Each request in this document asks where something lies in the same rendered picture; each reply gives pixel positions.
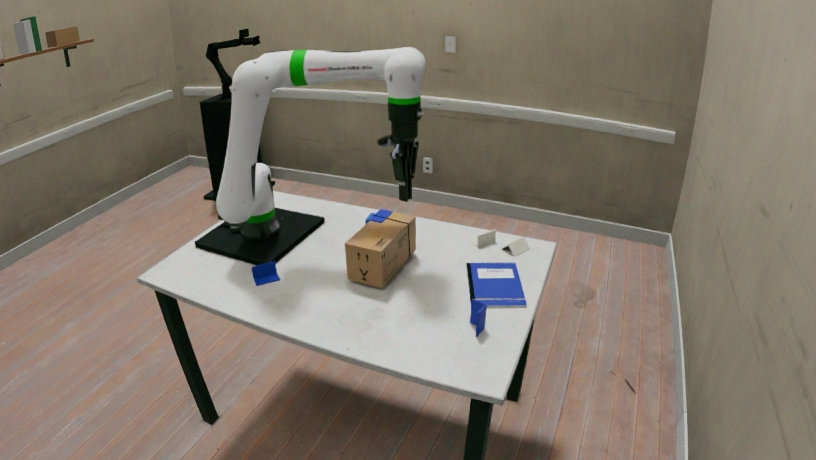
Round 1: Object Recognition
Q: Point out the blue notebook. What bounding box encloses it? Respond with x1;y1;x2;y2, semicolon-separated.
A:
466;263;527;308

